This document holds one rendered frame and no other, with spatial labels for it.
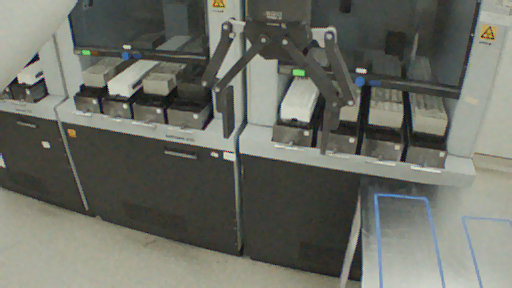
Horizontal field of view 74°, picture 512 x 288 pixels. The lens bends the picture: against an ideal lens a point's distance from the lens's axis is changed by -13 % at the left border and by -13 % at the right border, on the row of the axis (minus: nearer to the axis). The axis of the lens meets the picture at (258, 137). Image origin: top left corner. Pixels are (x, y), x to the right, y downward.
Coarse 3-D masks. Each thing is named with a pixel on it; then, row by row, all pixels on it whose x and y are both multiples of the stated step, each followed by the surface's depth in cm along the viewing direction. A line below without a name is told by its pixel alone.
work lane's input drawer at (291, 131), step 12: (276, 120) 135; (288, 120) 132; (312, 120) 134; (276, 132) 133; (288, 132) 132; (300, 132) 130; (312, 132) 129; (276, 144) 131; (288, 144) 132; (300, 144) 133
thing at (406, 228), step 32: (384, 192) 100; (416, 192) 100; (448, 192) 99; (480, 192) 99; (352, 224) 113; (384, 224) 90; (416, 224) 90; (448, 224) 89; (480, 224) 88; (352, 256) 120; (384, 256) 82; (416, 256) 81; (448, 256) 81; (480, 256) 80
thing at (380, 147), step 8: (368, 88) 157; (368, 96) 151; (368, 104) 145; (368, 112) 140; (368, 136) 124; (376, 136) 124; (384, 136) 124; (392, 136) 124; (400, 136) 127; (368, 144) 125; (376, 144) 124; (384, 144) 124; (392, 144) 123; (400, 144) 122; (368, 152) 127; (376, 152) 126; (384, 152) 125; (392, 152) 124; (400, 152) 123; (368, 160) 124
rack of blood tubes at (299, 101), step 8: (304, 80) 148; (296, 88) 143; (304, 88) 143; (312, 88) 143; (288, 96) 138; (296, 96) 137; (304, 96) 138; (312, 96) 137; (288, 104) 132; (296, 104) 133; (304, 104) 132; (312, 104) 144; (288, 112) 132; (296, 112) 131; (304, 112) 130; (312, 112) 136
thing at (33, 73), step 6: (30, 66) 168; (36, 66) 168; (24, 72) 162; (30, 72) 161; (36, 72) 163; (42, 72) 175; (18, 78) 162; (24, 78) 161; (30, 78) 160; (36, 78) 169
